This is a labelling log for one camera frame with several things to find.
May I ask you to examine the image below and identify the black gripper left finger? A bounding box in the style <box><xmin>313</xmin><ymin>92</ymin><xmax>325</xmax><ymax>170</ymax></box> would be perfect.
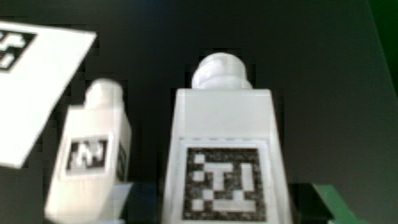
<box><xmin>101</xmin><ymin>182</ymin><xmax>158</xmax><ymax>224</ymax></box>

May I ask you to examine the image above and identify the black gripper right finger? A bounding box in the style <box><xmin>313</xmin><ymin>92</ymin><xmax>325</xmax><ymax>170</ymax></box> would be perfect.
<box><xmin>289</xmin><ymin>183</ymin><xmax>369</xmax><ymax>224</ymax></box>

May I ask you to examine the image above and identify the white table leg with tag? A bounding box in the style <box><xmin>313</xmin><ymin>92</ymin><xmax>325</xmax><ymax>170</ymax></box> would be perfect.
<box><xmin>162</xmin><ymin>53</ymin><xmax>293</xmax><ymax>224</ymax></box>

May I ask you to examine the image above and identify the white table leg near right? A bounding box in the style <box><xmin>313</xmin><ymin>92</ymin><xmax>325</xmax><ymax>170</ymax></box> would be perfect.
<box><xmin>44</xmin><ymin>79</ymin><xmax>131</xmax><ymax>224</ymax></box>

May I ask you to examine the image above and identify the white sheet with AprilTags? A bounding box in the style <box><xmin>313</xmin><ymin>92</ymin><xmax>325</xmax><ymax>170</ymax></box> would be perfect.
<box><xmin>0</xmin><ymin>20</ymin><xmax>96</xmax><ymax>169</ymax></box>

